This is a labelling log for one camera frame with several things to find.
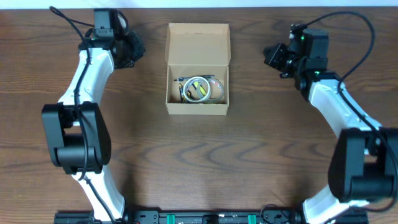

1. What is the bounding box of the yellow highlighter with dark cap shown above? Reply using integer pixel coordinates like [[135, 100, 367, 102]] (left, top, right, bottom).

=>
[[193, 82, 207, 98]]

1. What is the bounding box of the white masking tape roll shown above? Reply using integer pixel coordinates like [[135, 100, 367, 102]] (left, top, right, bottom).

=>
[[183, 77, 211, 103]]

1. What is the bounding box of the cardboard box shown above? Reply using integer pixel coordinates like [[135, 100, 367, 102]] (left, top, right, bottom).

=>
[[165, 23, 231, 115]]

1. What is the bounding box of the black gel pen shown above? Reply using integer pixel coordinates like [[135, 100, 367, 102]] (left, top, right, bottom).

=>
[[174, 75, 215, 82]]

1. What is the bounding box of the clear tape roll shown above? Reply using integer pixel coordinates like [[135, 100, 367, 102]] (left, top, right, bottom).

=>
[[206, 78, 224, 104]]

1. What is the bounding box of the yellow correction tape dispenser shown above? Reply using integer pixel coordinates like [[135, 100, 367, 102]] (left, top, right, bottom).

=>
[[178, 83, 187, 103]]

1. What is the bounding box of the black mounting rail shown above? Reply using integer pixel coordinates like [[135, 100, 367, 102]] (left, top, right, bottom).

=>
[[53, 205, 369, 224]]

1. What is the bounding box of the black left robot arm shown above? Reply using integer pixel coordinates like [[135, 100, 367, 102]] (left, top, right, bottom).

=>
[[42, 29, 145, 223]]

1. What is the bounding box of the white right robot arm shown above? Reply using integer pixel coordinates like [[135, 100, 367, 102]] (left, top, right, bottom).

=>
[[264, 42, 397, 223]]

